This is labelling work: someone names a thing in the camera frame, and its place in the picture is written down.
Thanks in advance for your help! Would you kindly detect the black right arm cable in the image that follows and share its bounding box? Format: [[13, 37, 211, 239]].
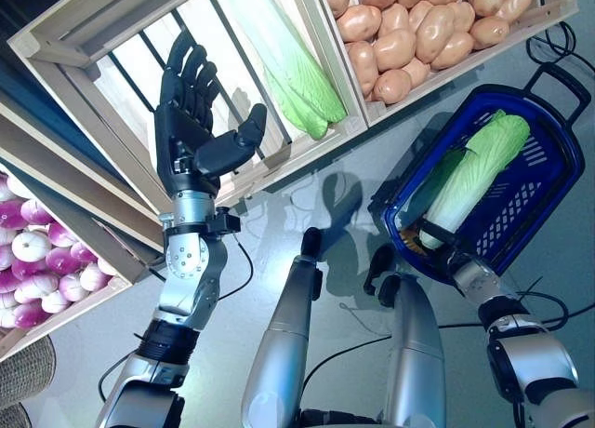
[[513, 278, 572, 331]]

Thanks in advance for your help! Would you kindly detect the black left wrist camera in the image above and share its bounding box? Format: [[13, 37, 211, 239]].
[[160, 207, 242, 236]]

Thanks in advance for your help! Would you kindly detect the thin black floor cable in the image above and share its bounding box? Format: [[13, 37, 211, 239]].
[[302, 333, 395, 399]]

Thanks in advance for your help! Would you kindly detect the blue plastic shopping basket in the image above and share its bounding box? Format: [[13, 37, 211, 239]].
[[368, 62, 587, 283]]

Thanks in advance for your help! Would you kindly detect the wooden potato crate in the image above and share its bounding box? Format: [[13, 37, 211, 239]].
[[297, 0, 580, 129]]

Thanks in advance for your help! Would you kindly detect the slatted wooden crate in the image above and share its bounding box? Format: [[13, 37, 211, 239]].
[[7, 0, 368, 215]]

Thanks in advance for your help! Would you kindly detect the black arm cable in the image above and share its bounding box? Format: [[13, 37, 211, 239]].
[[513, 278, 572, 331], [97, 236, 256, 401]]

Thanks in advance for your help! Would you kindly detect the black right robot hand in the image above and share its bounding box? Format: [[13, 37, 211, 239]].
[[416, 218, 474, 267]]

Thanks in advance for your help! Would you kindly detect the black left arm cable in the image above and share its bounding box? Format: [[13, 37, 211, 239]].
[[97, 236, 256, 401]]

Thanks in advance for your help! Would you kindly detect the dark robot waist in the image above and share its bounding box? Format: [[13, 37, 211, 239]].
[[297, 407, 390, 428]]

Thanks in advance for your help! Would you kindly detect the grey woven basket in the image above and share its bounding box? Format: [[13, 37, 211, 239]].
[[0, 337, 58, 408], [0, 402, 34, 428]]

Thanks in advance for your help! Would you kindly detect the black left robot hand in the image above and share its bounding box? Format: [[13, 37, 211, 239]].
[[153, 30, 269, 194]]

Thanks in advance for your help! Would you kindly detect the silver left robot leg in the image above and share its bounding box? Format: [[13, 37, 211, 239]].
[[240, 227, 324, 428]]

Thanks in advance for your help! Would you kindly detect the green white napa cabbage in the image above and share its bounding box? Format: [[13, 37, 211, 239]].
[[408, 149, 478, 234], [417, 110, 532, 251], [227, 0, 348, 140]]

